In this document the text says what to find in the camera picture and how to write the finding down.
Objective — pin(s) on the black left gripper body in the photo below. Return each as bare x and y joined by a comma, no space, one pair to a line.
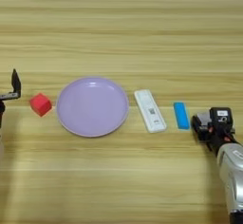
2,107

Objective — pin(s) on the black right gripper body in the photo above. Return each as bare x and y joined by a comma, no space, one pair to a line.
220,134

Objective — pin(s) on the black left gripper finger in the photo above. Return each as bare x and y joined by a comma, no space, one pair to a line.
16,84

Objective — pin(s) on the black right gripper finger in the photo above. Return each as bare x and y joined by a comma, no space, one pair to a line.
201,134

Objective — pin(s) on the red cube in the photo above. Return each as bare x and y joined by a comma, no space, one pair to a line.
41,104

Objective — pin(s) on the white rectangular remote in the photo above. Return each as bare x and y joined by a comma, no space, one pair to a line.
150,110

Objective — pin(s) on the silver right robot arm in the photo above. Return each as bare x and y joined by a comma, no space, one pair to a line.
232,174

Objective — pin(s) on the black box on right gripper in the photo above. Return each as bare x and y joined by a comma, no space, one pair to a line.
221,114

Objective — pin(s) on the blue rectangular block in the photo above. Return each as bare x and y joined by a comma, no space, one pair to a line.
181,115

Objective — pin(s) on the purple round plate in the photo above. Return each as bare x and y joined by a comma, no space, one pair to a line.
91,107

